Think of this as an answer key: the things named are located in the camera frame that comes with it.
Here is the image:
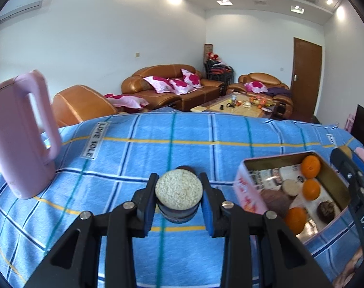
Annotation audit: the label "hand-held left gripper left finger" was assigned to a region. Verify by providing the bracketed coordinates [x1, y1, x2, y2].
[24, 172, 160, 288]

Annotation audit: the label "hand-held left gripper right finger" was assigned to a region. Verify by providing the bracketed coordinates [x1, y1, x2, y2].
[198, 172, 334, 288]

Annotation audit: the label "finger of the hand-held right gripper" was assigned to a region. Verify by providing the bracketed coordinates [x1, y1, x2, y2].
[330, 147, 364, 204]

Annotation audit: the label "orange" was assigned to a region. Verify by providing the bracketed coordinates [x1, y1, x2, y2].
[301, 155, 321, 178]
[302, 179, 321, 201]
[284, 207, 308, 236]

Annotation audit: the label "jar with white grainy top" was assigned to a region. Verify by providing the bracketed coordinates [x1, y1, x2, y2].
[155, 169, 203, 224]

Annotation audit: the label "dark wrinkled passion fruit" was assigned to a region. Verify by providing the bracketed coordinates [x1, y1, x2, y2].
[316, 201, 338, 224]

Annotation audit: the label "pink metal tin box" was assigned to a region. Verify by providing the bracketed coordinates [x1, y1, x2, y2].
[232, 151, 352, 245]

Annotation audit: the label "white round pastry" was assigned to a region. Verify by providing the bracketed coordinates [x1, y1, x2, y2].
[280, 179, 303, 198]

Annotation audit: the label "pink plastic kettle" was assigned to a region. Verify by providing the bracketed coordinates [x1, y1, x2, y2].
[0, 70, 62, 200]

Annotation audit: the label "person's right hand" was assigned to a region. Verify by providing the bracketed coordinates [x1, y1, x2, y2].
[333, 244, 364, 288]

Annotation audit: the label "pink stand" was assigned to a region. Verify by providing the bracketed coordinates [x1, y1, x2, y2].
[345, 112, 357, 132]

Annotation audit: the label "black screen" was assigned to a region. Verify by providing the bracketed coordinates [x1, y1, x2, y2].
[351, 104, 364, 153]

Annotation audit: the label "blue checked blanket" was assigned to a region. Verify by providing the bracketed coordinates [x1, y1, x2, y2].
[0, 109, 364, 288]

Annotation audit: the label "brown wooden door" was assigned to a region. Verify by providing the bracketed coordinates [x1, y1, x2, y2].
[291, 37, 323, 117]

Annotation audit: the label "purple cloth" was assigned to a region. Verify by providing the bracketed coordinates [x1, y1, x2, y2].
[267, 87, 291, 97]

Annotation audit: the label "pile of small oranges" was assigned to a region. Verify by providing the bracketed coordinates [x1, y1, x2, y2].
[248, 95, 271, 107]

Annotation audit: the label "wooden coffee table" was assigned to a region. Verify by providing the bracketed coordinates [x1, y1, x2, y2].
[190, 93, 278, 119]

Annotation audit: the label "pink white pillow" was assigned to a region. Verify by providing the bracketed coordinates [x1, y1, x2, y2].
[143, 76, 174, 93]
[181, 68, 203, 89]
[168, 78, 197, 94]
[244, 81, 268, 93]

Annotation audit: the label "brown leather armchair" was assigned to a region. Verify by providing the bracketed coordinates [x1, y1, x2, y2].
[226, 72, 293, 117]

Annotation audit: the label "tan leather armchair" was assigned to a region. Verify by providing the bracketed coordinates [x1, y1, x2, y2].
[52, 84, 127, 128]

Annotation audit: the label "brown leather sofa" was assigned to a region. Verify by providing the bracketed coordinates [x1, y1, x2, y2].
[121, 64, 227, 111]

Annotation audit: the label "black stacked chairs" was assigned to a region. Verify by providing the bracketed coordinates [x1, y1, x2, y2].
[204, 60, 234, 86]

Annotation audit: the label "white air conditioner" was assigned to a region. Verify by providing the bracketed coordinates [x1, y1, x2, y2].
[0, 0, 47, 23]

